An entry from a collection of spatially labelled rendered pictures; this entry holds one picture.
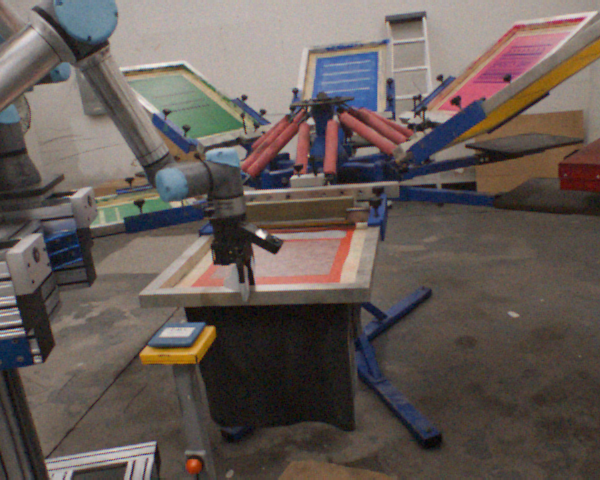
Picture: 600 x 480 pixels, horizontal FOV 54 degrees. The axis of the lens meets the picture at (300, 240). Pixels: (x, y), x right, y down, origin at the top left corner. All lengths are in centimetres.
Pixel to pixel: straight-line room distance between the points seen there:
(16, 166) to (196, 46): 472
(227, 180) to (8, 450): 95
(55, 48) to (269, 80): 503
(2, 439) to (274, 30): 500
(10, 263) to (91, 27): 48
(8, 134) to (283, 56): 458
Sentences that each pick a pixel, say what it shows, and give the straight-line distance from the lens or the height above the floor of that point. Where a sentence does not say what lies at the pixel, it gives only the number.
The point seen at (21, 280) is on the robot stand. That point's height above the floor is 115.
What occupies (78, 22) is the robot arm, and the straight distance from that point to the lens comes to 120.
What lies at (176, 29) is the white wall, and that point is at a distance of 644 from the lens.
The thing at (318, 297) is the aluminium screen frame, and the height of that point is 97.
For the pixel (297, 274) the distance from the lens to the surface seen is 159.
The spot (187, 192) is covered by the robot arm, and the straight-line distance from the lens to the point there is 131.
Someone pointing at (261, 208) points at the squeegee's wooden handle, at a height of 104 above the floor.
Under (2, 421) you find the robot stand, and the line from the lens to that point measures 177.
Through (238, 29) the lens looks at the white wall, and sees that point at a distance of 623.
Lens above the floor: 152
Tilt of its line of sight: 18 degrees down
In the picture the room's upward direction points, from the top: 7 degrees counter-clockwise
